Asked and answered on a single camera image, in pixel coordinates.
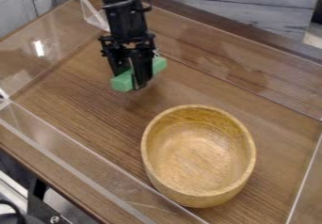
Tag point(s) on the clear acrylic corner bracket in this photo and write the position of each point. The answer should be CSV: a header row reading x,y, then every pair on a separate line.
x,y
94,17

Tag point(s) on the green rectangular block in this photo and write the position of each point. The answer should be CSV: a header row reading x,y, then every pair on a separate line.
x,y
125,81

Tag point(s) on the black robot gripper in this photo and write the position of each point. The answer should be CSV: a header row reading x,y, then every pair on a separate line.
x,y
130,39

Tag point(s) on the black metal table frame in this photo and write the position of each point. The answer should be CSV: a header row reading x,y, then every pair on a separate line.
x,y
38,208

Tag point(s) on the brown wooden bowl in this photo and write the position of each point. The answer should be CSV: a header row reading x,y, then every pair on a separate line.
x,y
200,155

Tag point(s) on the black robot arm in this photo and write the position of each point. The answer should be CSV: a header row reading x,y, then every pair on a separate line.
x,y
129,46

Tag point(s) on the clear acrylic tray wall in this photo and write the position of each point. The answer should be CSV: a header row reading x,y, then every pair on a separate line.
x,y
74,131

